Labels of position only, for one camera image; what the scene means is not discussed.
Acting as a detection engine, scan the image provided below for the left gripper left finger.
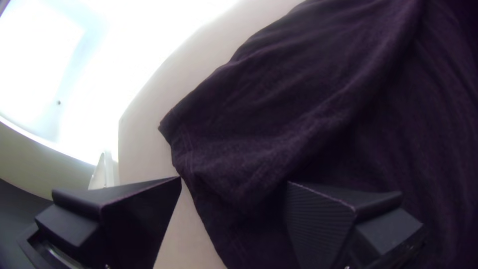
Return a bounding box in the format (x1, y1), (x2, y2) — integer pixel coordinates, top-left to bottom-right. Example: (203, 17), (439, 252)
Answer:
(34, 176), (183, 269)

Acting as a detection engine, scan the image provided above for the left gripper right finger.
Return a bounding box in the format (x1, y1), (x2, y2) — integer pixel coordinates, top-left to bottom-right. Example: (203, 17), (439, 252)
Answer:
(285, 181), (427, 269)

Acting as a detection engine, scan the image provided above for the black t-shirt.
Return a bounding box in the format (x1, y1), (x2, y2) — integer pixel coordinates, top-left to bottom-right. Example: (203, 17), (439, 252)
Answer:
(158, 0), (478, 269)

